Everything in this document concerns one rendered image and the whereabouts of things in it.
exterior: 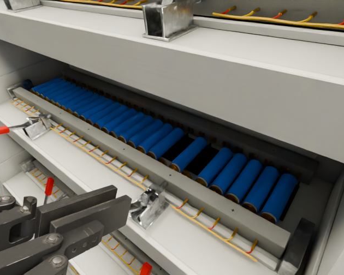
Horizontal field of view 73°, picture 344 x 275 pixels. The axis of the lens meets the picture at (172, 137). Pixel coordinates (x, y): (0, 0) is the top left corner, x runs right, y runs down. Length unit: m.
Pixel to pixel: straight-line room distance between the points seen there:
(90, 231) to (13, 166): 0.52
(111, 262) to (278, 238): 0.31
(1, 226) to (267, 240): 0.21
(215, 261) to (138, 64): 0.20
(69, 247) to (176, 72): 0.14
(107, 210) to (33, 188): 0.46
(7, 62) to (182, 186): 0.47
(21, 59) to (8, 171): 0.27
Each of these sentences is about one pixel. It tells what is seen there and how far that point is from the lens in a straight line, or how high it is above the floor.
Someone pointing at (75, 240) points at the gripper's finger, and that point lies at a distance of 0.18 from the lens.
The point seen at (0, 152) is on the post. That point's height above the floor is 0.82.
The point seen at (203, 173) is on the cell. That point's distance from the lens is 0.29.
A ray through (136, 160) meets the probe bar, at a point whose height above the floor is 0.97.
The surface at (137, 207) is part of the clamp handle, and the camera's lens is 0.25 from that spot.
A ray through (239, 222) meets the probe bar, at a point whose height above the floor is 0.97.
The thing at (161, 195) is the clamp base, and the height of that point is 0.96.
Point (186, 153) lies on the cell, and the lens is 0.31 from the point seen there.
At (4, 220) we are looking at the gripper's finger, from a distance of 0.20.
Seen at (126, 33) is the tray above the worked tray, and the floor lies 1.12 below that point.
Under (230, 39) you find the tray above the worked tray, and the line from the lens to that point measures 0.19.
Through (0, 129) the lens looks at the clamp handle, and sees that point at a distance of 0.44.
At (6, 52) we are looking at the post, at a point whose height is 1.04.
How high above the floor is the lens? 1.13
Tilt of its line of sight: 25 degrees down
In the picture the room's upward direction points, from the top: 8 degrees clockwise
